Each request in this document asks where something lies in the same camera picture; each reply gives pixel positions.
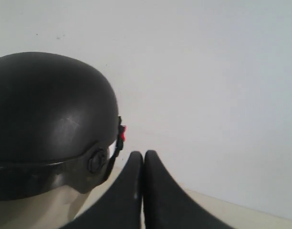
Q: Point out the black helmet with tinted visor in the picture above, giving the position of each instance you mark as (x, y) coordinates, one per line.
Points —
(59, 125)

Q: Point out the white mannequin head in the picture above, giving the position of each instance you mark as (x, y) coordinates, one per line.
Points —
(50, 210)

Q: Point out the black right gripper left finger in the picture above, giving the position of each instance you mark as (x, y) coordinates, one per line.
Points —
(120, 206)

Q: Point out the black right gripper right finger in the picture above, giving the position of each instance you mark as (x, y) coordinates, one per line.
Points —
(167, 205)

